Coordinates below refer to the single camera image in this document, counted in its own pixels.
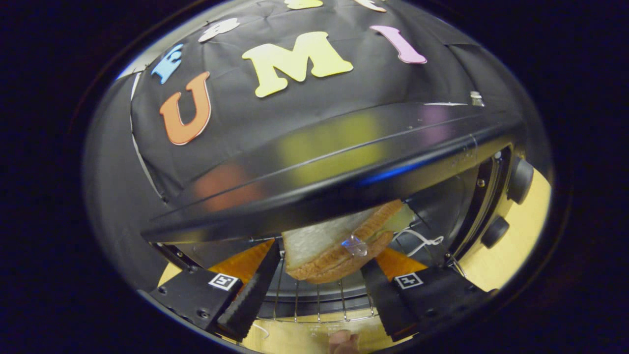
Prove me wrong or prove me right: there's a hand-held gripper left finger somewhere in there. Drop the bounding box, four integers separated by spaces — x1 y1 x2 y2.
147 239 282 343

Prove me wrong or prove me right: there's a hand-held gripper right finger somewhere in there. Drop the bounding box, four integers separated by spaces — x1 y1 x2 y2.
361 247 498 343

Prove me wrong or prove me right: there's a toy sandwich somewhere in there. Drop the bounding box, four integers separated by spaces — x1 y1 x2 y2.
282 199 416 285

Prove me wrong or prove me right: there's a black toaster oven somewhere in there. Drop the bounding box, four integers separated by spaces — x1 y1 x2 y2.
140 102 536 325

